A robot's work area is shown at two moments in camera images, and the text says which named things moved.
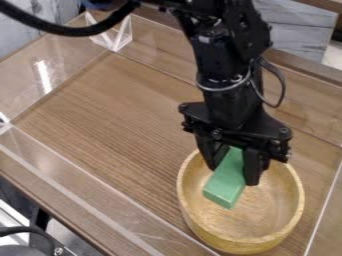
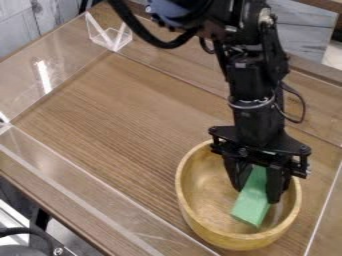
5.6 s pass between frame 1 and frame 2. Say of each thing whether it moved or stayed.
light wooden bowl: stayed
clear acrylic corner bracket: stayed
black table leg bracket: stayed
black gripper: moved
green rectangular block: moved
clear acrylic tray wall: stayed
